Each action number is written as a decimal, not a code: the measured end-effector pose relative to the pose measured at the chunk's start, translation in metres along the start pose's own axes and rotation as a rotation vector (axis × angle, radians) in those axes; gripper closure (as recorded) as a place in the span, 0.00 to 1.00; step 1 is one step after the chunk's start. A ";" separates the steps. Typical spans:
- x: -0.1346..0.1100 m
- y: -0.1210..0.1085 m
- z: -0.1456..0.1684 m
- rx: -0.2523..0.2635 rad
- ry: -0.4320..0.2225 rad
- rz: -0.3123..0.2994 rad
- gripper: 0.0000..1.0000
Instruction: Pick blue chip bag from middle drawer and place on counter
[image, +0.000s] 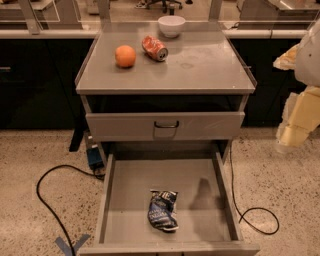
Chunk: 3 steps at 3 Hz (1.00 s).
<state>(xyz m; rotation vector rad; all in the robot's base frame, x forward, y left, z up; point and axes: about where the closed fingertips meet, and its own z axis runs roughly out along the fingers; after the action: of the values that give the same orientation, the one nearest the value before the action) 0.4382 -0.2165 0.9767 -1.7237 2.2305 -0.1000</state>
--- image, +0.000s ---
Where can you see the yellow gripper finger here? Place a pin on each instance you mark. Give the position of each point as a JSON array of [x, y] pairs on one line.
[[300, 117], [287, 61]]

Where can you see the blue chip bag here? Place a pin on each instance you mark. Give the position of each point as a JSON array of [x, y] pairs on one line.
[[162, 210]]

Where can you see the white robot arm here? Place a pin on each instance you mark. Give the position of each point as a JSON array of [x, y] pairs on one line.
[[307, 69]]

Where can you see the open grey middle drawer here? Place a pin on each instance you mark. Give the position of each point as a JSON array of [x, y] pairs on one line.
[[206, 217]]

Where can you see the grey drawer cabinet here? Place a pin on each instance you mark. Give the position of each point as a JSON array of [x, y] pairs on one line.
[[202, 73]]

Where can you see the grey top drawer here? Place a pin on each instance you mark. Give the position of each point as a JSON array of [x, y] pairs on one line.
[[140, 126]]

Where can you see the long white counter ledge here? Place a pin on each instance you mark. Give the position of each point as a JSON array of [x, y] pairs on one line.
[[83, 34]]

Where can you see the white bowl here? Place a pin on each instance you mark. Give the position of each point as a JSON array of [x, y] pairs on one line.
[[171, 26]]

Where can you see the crushed red soda can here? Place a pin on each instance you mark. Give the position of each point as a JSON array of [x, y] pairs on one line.
[[155, 48]]

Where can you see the black office chair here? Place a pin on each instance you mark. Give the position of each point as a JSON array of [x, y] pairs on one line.
[[168, 6]]

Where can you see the orange fruit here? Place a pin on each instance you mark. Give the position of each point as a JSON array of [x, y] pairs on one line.
[[125, 56]]

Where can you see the blue power box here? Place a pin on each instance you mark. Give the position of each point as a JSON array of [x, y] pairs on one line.
[[94, 158]]

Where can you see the dark base cabinets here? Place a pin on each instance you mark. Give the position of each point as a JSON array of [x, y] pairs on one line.
[[37, 76]]

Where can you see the blue tape cross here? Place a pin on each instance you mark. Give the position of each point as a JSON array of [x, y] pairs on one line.
[[71, 249]]

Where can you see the black drawer handle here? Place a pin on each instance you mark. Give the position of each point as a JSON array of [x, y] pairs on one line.
[[166, 125]]

